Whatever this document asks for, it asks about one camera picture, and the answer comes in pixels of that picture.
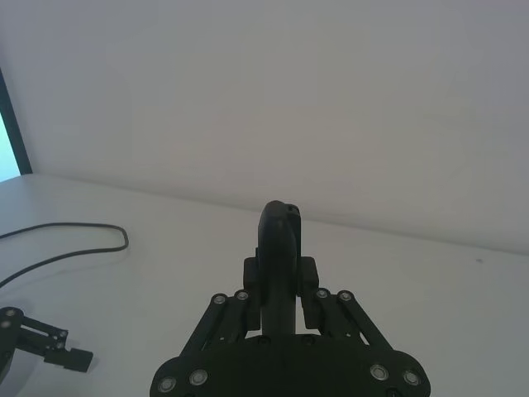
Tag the dark grey post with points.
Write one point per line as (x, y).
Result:
(15, 136)

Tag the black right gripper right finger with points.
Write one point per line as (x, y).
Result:
(308, 277)

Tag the white table cloth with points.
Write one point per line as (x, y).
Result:
(413, 310)

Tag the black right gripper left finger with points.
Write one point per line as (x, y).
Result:
(248, 297)

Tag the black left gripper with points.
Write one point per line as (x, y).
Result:
(7, 331)

